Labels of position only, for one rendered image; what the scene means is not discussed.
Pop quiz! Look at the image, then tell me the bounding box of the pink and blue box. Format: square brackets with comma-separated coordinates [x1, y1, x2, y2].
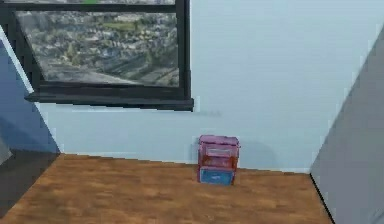
[196, 134, 241, 187]

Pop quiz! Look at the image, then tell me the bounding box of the black framed window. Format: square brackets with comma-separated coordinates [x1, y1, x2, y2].
[0, 0, 195, 112]

